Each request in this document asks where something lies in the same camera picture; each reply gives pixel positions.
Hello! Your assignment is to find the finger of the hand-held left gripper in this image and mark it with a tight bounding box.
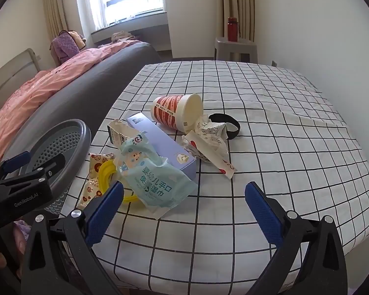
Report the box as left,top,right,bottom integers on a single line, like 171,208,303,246
26,154,66,189
0,151,31,179

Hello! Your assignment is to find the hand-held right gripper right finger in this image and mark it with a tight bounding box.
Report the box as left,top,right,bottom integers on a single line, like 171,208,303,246
244,181,348,295

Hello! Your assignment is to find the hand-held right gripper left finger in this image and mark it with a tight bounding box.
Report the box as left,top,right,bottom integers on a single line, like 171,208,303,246
20,181,125,295

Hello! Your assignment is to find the grey perforated plastic basket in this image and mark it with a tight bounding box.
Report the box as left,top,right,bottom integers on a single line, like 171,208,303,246
4,118,92,219

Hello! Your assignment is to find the yellow-rimmed plastic lid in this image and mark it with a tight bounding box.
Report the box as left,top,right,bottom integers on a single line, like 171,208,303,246
98,160,140,204

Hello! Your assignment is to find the orange print snack packet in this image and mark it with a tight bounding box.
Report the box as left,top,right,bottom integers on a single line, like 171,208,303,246
78,153,116,211

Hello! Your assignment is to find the light green wipes packet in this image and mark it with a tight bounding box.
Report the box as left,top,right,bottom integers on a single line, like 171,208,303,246
113,132,199,220

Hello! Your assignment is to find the red white paper wrapper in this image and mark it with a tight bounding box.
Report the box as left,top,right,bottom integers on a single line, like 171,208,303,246
181,131,237,179

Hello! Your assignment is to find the torn green white carton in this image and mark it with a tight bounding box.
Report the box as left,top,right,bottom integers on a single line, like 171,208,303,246
107,119,142,146

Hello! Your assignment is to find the purple cardboard box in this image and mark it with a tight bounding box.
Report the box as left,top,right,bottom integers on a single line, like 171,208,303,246
126,113,197,180

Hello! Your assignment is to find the black band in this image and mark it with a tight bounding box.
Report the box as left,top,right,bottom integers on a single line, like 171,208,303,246
208,113,241,140

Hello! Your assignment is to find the white printed paper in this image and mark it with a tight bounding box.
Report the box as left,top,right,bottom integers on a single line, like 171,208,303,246
195,115,231,149

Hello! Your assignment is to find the red white paper cup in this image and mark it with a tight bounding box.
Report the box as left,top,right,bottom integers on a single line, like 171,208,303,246
150,94,204,134

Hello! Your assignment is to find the purple clothing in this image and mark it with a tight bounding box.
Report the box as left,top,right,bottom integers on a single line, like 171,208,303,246
12,220,33,246

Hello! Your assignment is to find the pink blanket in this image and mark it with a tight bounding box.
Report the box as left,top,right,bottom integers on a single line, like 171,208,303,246
0,40,142,166

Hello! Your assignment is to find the grey padded headboard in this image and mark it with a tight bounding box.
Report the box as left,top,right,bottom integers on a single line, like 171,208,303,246
0,48,42,111

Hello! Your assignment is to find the bed with grey sheet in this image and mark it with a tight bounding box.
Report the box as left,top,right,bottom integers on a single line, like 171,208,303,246
0,41,163,166

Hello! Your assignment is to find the black white checked tablecloth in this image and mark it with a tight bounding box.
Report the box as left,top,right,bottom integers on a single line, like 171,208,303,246
60,60,369,295

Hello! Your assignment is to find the purple quilted bag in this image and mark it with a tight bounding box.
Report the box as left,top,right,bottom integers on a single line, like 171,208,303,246
51,31,80,66

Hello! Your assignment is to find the beige crumpled cloth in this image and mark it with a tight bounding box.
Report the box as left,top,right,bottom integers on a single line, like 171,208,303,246
111,31,134,43

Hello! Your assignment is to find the grey plastic stool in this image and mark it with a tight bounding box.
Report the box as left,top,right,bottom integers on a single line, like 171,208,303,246
215,37,258,63

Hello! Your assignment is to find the grey window ledge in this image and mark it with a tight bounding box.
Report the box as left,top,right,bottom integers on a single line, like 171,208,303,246
91,21,173,59

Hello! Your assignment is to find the red water bottle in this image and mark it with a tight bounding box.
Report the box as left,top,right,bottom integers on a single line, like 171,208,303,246
227,17,240,43

